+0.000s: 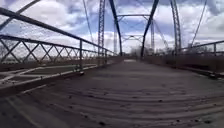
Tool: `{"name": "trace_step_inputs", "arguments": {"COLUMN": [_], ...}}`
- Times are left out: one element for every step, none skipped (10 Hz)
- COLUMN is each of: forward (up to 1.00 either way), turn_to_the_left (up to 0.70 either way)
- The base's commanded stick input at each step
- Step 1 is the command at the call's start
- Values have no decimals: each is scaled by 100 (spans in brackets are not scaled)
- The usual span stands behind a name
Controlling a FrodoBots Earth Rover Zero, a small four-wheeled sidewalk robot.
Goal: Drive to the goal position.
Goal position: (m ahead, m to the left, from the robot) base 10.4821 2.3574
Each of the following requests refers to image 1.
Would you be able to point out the grey concrete path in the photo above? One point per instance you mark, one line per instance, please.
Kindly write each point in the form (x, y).
(130, 60)

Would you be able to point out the row of bare trees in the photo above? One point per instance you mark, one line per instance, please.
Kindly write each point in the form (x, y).
(136, 51)

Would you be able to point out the brown wooden bridge deck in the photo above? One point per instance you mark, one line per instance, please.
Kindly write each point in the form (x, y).
(133, 90)

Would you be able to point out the metal mesh railing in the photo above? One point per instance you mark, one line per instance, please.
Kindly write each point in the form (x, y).
(214, 48)
(80, 50)

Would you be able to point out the steel bridge truss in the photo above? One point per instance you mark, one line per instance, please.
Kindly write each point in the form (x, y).
(101, 26)

